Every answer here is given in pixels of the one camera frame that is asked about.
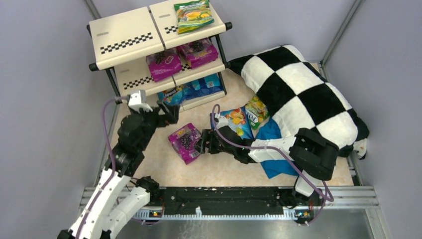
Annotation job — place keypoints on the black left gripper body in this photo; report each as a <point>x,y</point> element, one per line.
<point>159,113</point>

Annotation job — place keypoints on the black white checkered pillow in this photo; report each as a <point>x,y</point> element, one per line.
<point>297,96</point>

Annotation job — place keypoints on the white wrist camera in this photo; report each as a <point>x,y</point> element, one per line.
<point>218,121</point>
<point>137,102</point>

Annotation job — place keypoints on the blue candy bag on shelf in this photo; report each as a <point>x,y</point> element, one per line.
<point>201,87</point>
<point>174,96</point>

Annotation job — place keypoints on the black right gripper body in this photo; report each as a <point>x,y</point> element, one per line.
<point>209,143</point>

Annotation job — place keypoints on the blue Skittles candy bag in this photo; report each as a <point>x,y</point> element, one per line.
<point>238,121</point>

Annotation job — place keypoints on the blue cloth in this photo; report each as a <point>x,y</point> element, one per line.
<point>273,168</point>

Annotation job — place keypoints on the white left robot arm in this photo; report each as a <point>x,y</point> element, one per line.
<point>103,217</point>

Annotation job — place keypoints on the cream three-tier shelf rack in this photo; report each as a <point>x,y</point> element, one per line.
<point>121,43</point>

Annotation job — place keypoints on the green Fox's candy bag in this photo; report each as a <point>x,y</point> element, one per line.
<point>256,112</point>

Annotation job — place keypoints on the green yellow candy bag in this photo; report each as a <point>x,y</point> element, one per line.
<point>193,15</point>

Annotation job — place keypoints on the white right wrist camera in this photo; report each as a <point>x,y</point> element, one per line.
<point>218,121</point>

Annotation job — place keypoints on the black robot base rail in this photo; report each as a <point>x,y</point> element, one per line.
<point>231,201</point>

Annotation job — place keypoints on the purple grape candy bag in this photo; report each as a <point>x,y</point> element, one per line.
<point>164,64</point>
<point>198,53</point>
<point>184,140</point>

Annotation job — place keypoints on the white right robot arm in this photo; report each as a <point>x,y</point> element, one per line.
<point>309,154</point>

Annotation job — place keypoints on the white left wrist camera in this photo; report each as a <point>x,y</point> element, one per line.
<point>137,102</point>

